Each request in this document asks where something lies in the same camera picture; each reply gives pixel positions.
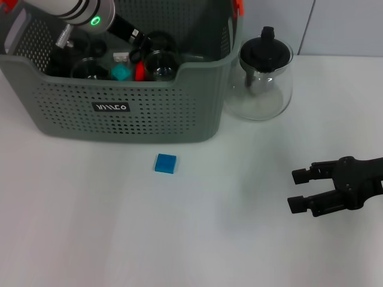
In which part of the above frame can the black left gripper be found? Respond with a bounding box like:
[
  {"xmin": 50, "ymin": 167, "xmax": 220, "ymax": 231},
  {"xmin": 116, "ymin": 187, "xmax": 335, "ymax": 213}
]
[{"xmin": 106, "ymin": 14, "xmax": 152, "ymax": 51}]

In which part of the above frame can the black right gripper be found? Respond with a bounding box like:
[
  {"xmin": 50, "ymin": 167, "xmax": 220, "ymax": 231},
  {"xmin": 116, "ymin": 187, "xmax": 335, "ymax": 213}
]
[{"xmin": 287, "ymin": 155, "xmax": 383, "ymax": 218}]

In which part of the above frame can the large red toy brick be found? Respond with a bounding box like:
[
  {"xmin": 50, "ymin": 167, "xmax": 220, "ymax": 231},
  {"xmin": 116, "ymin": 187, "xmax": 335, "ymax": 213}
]
[{"xmin": 134, "ymin": 59, "xmax": 147, "ymax": 81}]

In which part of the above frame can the teal toy brick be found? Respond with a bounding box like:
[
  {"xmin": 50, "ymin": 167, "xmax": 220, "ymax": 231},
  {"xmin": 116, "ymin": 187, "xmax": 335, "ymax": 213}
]
[{"xmin": 111, "ymin": 64, "xmax": 132, "ymax": 81}]

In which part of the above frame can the blue square toy brick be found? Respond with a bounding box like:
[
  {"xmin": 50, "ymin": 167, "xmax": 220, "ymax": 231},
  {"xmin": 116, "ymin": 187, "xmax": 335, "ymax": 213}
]
[{"xmin": 154, "ymin": 153, "xmax": 178, "ymax": 174}]

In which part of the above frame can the grey perforated storage basket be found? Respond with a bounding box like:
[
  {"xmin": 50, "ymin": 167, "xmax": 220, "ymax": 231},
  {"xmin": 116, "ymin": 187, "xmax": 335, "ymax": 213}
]
[{"xmin": 0, "ymin": 0, "xmax": 245, "ymax": 144}]

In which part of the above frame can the clear glass teapot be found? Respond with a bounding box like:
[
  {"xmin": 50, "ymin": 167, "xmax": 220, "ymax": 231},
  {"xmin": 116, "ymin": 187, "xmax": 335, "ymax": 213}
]
[{"xmin": 223, "ymin": 38, "xmax": 294, "ymax": 121}]

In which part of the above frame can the black teapot lid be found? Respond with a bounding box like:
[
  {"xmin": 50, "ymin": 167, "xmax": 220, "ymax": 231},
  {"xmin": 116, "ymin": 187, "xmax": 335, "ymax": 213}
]
[{"xmin": 240, "ymin": 26, "xmax": 293, "ymax": 96}]

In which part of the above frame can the left gripper cable with connector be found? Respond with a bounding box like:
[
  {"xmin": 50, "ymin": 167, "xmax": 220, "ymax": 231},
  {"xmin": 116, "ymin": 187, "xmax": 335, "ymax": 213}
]
[{"xmin": 55, "ymin": 23, "xmax": 76, "ymax": 48}]

